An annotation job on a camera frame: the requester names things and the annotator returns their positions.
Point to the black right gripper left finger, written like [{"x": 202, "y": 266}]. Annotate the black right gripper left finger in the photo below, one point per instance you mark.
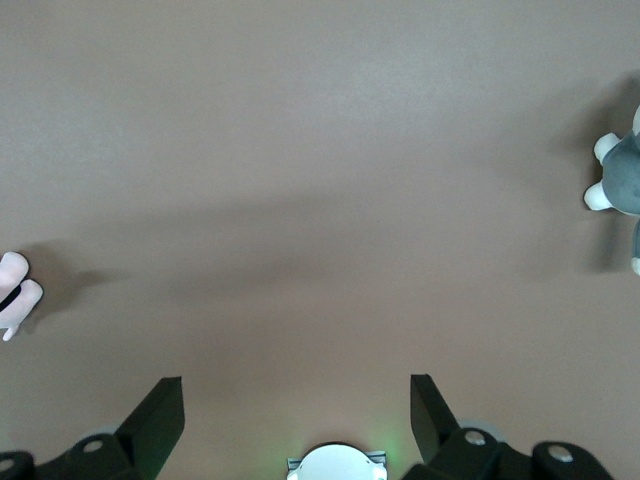
[{"x": 150, "y": 430}]

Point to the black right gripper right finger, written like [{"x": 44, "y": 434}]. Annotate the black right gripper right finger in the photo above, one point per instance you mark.
[{"x": 435, "y": 430}]

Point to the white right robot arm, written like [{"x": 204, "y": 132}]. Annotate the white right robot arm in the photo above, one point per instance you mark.
[{"x": 337, "y": 465}]

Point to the pale pink plush dog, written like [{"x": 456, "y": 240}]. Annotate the pale pink plush dog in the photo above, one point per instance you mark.
[{"x": 12, "y": 295}]

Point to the grey white husky plush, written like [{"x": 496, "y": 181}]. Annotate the grey white husky plush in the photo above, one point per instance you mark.
[{"x": 622, "y": 170}]

